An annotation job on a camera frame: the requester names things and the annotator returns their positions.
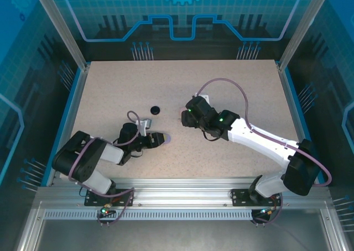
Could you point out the purple earbud charging case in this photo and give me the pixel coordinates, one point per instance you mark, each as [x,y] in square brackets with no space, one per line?
[168,140]

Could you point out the pink earbud charging case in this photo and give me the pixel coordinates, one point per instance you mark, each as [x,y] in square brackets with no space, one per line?
[182,111]

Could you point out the black earbud charging case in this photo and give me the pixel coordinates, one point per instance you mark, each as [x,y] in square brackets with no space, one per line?
[155,110]

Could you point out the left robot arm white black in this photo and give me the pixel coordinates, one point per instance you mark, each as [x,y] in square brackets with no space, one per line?
[80,157]

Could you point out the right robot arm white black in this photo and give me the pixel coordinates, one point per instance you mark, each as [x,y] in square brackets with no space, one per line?
[262,140]

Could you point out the blue table edge strip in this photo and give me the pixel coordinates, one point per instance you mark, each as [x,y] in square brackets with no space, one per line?
[60,126]
[296,99]

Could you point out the small connector board with lights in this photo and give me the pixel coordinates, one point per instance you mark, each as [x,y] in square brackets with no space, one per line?
[104,211]
[266,212]

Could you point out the grey metal shelf panel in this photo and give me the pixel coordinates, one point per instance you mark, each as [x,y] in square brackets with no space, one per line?
[179,237]

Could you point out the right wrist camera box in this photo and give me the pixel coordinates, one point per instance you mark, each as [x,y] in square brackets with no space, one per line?
[204,97]

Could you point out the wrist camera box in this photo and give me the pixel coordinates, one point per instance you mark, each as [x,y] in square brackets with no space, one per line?
[145,124]
[204,97]

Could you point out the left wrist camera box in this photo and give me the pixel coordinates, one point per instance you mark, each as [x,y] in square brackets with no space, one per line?
[145,124]

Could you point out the wide aluminium mounting rail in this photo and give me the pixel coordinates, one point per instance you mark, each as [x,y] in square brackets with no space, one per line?
[179,191]

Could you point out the aluminium table side rail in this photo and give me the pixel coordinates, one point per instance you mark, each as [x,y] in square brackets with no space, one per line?
[67,124]
[290,96]

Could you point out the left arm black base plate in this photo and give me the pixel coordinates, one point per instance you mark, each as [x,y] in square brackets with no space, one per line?
[95,199]

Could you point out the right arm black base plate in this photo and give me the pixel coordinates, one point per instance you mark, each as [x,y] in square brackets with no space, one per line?
[240,198]

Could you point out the aluminium corner post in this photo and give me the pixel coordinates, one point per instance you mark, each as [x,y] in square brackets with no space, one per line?
[62,27]
[302,27]

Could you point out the aluminium frame beam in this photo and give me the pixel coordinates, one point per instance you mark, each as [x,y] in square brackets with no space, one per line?
[30,229]
[333,229]

